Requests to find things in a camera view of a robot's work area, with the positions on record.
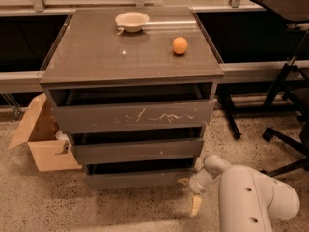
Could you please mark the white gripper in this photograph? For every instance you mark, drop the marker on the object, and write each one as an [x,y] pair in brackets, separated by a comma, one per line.
[195,184]

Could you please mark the grey bottom drawer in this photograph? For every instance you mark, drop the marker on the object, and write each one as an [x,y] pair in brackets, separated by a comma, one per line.
[146,173]

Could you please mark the grey drawer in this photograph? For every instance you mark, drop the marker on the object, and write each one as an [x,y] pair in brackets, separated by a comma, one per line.
[137,145]
[132,108]
[146,173]

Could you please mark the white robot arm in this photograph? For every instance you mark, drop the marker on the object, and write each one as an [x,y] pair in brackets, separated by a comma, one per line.
[248,199]

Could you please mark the grey top drawer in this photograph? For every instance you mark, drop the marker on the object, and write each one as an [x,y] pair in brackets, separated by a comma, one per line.
[132,108]

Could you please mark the grey middle drawer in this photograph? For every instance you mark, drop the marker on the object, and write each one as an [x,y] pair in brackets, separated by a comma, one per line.
[137,145]

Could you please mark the grey drawer cabinet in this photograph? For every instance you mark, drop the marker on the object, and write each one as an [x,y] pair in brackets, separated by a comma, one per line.
[95,52]

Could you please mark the open cardboard box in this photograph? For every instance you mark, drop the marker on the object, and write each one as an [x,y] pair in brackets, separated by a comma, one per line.
[39,131]

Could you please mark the orange fruit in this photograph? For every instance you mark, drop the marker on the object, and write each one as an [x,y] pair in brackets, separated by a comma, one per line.
[179,45]

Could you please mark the white bowl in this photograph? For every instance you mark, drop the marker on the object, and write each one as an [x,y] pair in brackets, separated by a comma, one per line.
[131,21]

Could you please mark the black standing desk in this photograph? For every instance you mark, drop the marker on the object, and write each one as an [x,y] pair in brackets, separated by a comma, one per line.
[293,15]

